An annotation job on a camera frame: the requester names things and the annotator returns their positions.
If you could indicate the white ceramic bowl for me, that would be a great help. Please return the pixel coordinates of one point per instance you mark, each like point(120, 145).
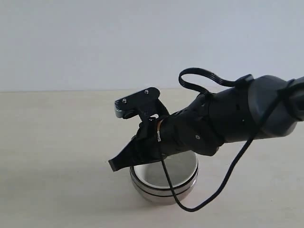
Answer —
point(180, 168)

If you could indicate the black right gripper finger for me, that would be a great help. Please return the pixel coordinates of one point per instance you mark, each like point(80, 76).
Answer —
point(136, 152)

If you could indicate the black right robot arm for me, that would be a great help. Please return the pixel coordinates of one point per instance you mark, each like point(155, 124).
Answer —
point(265, 107)

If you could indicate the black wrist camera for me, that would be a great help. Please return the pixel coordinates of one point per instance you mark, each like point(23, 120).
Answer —
point(144, 103)

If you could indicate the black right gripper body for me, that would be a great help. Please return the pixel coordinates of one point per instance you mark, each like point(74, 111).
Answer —
point(189, 129)

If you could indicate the smooth stainless steel bowl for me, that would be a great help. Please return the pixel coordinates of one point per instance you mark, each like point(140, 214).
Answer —
point(161, 199)

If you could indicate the ribbed stainless steel bowl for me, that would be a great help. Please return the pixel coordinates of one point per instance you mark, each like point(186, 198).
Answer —
point(182, 169)

